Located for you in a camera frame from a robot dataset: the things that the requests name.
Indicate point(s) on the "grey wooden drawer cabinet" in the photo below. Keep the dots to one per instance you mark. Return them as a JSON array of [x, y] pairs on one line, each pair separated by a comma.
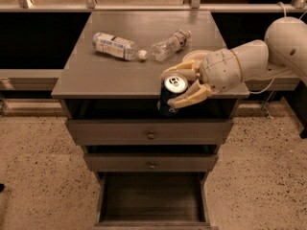
[[97, 87]]

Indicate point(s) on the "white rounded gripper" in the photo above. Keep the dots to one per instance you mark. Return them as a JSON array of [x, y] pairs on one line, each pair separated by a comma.
[[221, 69]]

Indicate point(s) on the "grey top drawer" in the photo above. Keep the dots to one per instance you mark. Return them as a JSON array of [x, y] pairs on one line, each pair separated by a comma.
[[134, 132]]

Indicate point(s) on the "white paper bowl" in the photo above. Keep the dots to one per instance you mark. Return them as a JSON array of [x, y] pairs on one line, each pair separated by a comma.
[[196, 55]]

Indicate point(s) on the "dark blue pepsi can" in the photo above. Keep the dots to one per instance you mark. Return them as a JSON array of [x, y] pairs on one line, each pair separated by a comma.
[[172, 86]]

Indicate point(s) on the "grey open bottom drawer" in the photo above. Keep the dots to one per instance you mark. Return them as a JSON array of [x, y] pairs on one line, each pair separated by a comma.
[[152, 201]]

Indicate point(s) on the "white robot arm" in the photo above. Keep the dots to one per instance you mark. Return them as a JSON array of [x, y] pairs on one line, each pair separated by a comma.
[[282, 52]]

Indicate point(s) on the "metal railing frame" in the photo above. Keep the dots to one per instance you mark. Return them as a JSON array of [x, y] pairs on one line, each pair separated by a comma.
[[32, 7]]

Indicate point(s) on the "clear crushed water bottle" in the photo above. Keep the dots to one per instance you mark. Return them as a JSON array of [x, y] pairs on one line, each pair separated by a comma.
[[168, 46]]

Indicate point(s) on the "labelled water bottle white cap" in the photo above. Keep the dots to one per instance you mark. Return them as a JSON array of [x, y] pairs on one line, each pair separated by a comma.
[[118, 47]]

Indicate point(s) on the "brass top drawer knob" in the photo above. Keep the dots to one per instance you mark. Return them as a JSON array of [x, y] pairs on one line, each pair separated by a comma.
[[151, 135]]

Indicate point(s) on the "grey middle drawer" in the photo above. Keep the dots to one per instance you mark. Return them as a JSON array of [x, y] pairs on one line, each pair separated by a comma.
[[138, 162]]

